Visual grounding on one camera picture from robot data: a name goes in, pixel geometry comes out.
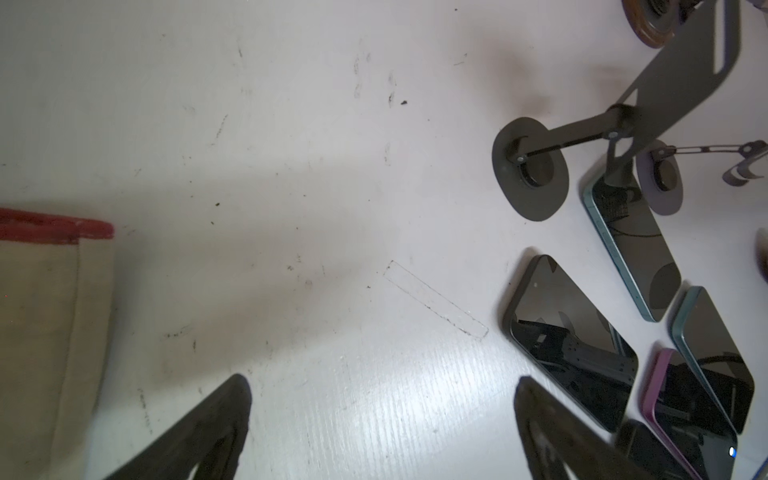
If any black phone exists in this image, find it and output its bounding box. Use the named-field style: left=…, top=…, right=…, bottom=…
left=503, top=254, right=639, bottom=432
left=640, top=348, right=738, bottom=479
left=615, top=420, right=692, bottom=480
left=670, top=286, right=755, bottom=434
left=582, top=175, right=682, bottom=323

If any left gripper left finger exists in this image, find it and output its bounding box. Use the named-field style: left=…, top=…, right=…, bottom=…
left=109, top=374, right=252, bottom=479

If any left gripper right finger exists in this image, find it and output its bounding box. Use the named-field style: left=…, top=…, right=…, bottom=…
left=514, top=376, right=651, bottom=479

